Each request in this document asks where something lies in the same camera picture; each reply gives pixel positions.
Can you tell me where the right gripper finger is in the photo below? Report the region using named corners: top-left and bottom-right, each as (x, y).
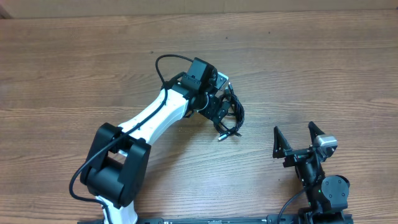
top-left (272, 126), bottom-right (292, 159)
top-left (308, 121), bottom-right (325, 145)

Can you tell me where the cardboard backdrop panel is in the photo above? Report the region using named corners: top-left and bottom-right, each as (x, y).
top-left (1, 0), bottom-right (397, 19)

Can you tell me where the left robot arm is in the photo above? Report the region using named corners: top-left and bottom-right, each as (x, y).
top-left (69, 58), bottom-right (229, 223)

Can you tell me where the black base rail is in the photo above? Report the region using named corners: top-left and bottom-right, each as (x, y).
top-left (77, 213), bottom-right (354, 224)

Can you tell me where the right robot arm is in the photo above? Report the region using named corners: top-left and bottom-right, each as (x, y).
top-left (272, 121), bottom-right (354, 223)

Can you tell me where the thick black USB cable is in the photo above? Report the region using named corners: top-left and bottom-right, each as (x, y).
top-left (213, 81), bottom-right (246, 141)

